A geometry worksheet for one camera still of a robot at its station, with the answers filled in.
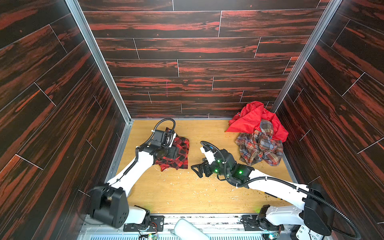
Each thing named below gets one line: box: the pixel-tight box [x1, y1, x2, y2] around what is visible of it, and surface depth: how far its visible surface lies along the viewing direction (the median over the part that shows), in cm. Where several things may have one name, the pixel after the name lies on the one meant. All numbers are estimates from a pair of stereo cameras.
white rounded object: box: [174, 218, 211, 240], surface depth 71 cm
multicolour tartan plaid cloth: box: [235, 120, 284, 167], surface depth 97 cm
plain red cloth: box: [225, 101, 289, 143], surface depth 103 cm
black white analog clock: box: [290, 225, 325, 240], surface depth 69 cm
